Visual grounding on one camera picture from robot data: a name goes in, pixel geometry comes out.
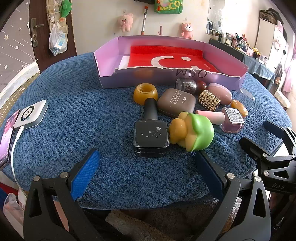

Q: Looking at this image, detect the white power bank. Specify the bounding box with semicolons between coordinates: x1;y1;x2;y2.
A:
14;100;48;129

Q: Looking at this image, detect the pink bear plush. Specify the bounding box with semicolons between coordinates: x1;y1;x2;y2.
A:
181;22;194;39

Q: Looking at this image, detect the pink oval case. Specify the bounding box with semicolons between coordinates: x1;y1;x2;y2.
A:
206;83;232;105

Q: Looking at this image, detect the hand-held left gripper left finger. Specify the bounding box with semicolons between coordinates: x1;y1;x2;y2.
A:
23;149;104;241

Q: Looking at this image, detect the white cabinet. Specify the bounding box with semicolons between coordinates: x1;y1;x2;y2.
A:
255;18;288;58

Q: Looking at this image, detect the glitter nail polish bottle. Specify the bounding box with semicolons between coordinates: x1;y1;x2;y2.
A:
175;78;208;95

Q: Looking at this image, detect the clear plastic cup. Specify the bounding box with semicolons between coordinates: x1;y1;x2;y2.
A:
236;88;255;109

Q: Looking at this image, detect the blue towel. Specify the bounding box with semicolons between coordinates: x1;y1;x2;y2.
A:
0;52;292;209

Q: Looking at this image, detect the hanging pocket organizer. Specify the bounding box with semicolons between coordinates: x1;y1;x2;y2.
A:
45;0;69;35

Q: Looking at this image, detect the silver and orange pole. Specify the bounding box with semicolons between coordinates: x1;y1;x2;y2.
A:
141;6;148;36

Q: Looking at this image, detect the green frog plush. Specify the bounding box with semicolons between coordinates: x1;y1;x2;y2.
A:
59;0;73;18

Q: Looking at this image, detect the pink nail polish bottle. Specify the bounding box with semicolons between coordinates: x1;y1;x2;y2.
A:
195;107;245;133

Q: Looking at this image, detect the brown eyeshadow case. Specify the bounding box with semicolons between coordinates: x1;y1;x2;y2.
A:
157;88;197;117

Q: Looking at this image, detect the gold studded cuff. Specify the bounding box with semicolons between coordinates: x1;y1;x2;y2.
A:
198;89;221;113

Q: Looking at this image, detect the smartphone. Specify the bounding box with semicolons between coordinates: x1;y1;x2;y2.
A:
0;109;21;168

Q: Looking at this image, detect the wall mirror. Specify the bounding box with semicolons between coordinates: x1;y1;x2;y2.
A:
206;0;249;41

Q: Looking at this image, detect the purple cardboard box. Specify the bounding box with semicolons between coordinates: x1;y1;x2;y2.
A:
93;35;249;91

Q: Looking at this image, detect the starry grey curtain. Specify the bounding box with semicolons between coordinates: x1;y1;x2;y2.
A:
0;0;40;77

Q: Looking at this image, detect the metal door handle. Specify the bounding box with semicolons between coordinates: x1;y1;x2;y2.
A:
31;19;44;48

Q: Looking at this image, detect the black panel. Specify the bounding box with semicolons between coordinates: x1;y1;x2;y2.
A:
208;38;245;63

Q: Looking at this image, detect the hanging clear plastic bag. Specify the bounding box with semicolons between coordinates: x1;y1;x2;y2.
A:
48;23;68;56

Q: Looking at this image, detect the green and yellow toy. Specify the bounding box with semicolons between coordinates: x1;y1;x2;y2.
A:
168;112;215;152

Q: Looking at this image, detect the blue tablecloth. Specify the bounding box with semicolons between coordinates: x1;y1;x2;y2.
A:
243;54;275;80

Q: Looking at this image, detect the pink curtain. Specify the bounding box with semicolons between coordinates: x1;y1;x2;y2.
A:
283;44;296;93

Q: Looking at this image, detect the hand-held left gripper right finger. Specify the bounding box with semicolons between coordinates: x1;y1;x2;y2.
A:
194;151;272;241

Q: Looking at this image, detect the white cable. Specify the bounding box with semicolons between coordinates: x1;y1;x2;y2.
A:
10;125;30;200

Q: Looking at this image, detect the brown door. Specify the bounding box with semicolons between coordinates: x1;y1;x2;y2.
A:
29;0;77;72

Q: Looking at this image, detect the pink octopus plush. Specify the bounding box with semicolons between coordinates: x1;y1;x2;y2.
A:
118;13;134;32

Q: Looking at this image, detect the white plastic bag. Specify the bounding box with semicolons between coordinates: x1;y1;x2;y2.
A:
3;192;26;230

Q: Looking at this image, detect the green tote bag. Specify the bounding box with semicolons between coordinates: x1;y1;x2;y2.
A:
154;0;184;14

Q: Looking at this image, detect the red board with white crescent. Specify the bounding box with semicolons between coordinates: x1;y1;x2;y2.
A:
127;45;219;73

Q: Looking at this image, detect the cluttered side table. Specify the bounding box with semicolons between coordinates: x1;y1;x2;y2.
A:
207;20;269;62

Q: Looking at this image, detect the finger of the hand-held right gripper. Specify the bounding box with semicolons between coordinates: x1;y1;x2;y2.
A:
240;137;296;173
264;120;296;156

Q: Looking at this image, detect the amber round jar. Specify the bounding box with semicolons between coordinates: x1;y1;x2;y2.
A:
133;83;159;105

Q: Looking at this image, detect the beige fluffy cloth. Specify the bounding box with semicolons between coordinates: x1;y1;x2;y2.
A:
106;209;162;241

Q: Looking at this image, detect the dark patterned bag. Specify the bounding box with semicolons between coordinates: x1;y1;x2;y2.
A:
259;9;278;25

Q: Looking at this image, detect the black nail polish bottle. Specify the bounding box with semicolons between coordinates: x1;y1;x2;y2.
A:
132;98;170;158

